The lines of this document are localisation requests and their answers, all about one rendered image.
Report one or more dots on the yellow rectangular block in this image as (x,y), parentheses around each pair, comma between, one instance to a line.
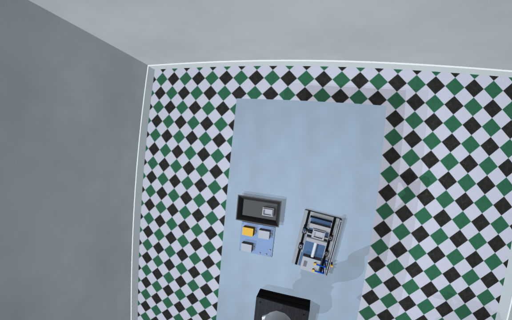
(248,230)

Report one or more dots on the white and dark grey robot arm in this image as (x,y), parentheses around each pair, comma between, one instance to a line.
(275,315)

